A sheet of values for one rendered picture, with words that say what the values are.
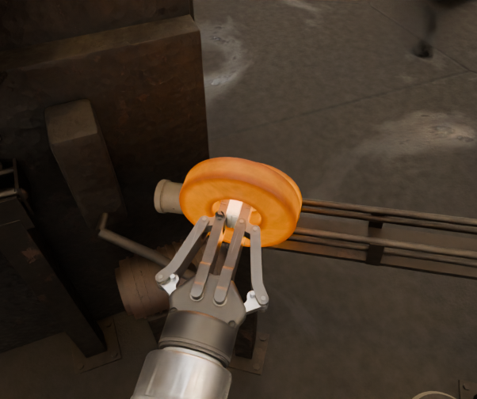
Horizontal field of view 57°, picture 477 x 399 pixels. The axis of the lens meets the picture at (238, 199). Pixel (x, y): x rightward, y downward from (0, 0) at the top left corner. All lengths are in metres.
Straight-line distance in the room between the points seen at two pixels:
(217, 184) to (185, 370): 0.21
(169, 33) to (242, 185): 0.36
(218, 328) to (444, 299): 1.17
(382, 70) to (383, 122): 0.38
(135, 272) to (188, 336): 0.44
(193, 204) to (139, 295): 0.34
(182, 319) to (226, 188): 0.16
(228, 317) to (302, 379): 0.88
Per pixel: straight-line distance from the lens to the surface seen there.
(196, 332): 0.44
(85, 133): 0.73
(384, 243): 0.71
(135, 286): 0.86
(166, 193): 0.76
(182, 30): 0.79
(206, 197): 0.54
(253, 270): 0.49
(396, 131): 1.99
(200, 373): 0.42
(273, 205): 0.52
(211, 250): 0.50
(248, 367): 1.32
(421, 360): 1.44
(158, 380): 0.43
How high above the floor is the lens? 1.27
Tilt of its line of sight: 51 degrees down
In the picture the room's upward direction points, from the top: straight up
